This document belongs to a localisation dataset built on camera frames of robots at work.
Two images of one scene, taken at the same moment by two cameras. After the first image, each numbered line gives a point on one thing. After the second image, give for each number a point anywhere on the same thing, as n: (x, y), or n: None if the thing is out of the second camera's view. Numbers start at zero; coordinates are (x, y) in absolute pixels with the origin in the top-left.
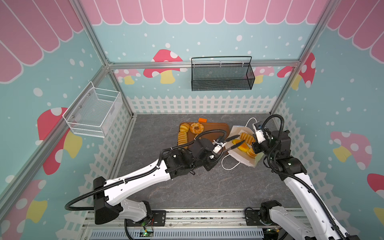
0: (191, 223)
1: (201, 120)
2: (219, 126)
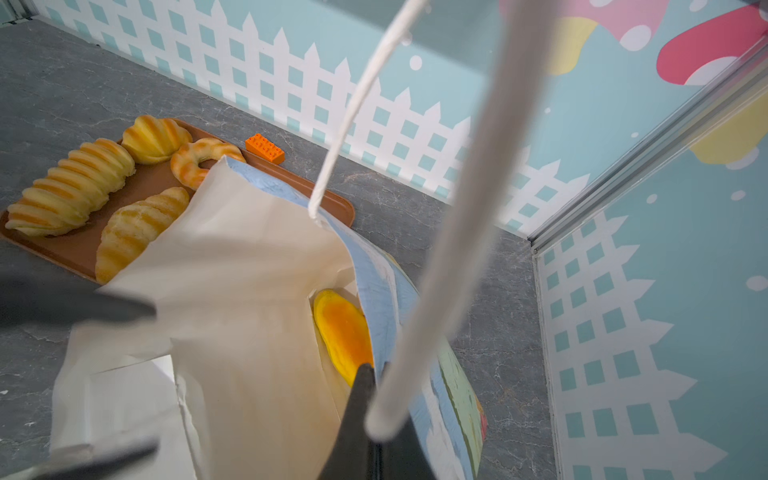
0: None
1: (265, 148)
2: (328, 197)
